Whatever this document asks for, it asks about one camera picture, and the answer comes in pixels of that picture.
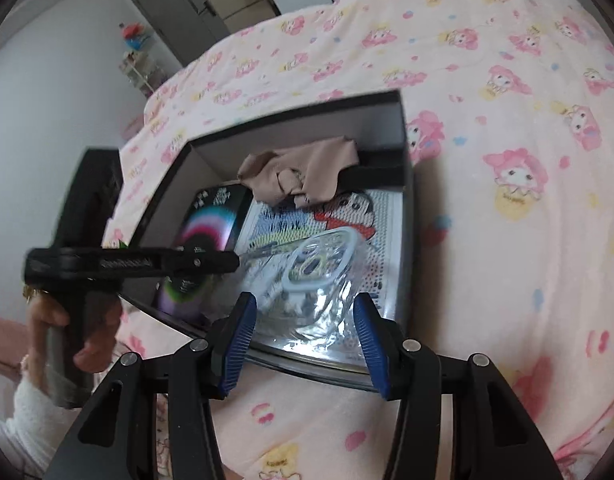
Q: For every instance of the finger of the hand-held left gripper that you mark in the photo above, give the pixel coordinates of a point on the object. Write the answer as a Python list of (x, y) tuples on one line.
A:
[(197, 262)]

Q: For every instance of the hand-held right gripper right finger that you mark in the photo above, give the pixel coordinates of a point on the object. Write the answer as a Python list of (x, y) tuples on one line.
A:
[(374, 350)]

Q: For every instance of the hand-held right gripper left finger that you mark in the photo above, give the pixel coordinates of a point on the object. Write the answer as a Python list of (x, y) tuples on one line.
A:
[(237, 345)]

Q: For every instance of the cartoon diamond painting kit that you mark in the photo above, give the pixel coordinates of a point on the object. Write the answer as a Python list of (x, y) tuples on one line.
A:
[(382, 260)]

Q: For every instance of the clear plastic accessory bag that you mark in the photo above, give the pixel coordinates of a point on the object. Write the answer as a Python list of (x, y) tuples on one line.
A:
[(347, 240)]

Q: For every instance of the beige cloth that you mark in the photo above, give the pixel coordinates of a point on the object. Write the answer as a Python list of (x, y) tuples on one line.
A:
[(312, 170)]

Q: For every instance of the black cardboard box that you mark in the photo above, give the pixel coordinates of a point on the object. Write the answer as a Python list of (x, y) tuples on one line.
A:
[(337, 120)]

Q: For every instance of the person's left forearm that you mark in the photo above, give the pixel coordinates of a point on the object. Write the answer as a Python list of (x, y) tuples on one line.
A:
[(32, 420)]

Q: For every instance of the person's left hand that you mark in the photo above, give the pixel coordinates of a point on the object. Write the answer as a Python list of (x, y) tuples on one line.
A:
[(99, 345)]

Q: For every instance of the white shelf rack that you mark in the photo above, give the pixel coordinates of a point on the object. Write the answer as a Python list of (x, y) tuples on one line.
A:
[(142, 60)]

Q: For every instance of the pink printed blanket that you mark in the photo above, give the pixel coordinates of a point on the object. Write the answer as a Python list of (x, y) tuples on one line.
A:
[(487, 110)]

